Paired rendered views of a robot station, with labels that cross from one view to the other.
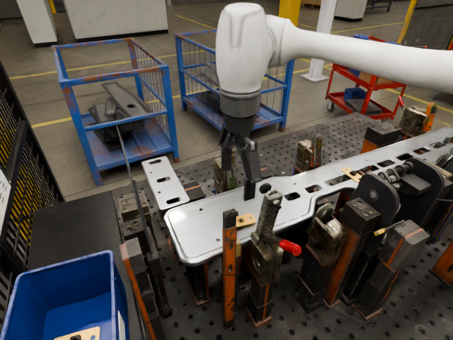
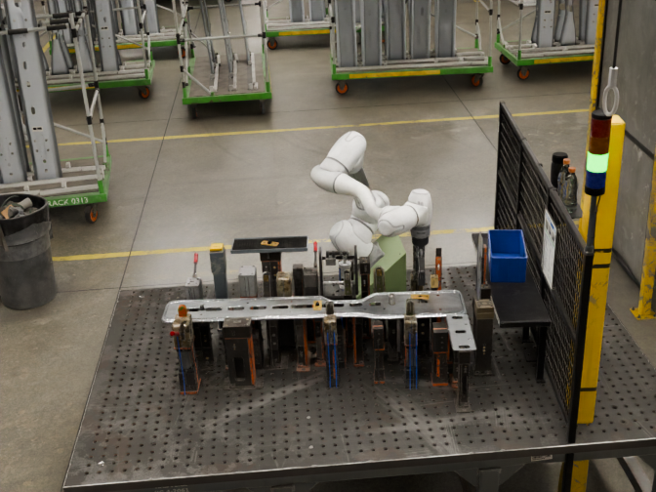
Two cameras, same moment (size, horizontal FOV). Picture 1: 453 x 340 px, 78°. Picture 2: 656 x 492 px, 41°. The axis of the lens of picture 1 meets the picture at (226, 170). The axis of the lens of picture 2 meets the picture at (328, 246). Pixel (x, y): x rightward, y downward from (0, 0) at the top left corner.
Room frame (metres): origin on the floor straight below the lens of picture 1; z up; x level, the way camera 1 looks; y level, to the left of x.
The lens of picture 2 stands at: (3.90, 1.21, 3.02)
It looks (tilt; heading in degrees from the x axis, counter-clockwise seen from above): 26 degrees down; 207
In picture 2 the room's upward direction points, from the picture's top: 3 degrees counter-clockwise
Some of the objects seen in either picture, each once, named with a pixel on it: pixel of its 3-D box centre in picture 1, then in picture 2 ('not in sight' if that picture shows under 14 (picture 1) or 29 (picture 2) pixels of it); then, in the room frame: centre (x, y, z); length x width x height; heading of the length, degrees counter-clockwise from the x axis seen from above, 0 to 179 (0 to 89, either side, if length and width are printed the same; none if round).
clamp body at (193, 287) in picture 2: not in sight; (197, 313); (0.90, -1.06, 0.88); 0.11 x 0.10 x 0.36; 25
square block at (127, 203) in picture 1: (143, 241); (482, 338); (0.60, 0.27, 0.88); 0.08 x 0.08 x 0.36; 25
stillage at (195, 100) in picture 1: (230, 82); not in sight; (3.25, -0.04, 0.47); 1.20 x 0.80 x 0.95; 31
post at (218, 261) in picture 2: not in sight; (221, 289); (0.70, -1.04, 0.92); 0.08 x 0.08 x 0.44; 25
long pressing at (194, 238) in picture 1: (354, 173); (312, 307); (0.81, -0.47, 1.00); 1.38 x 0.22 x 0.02; 115
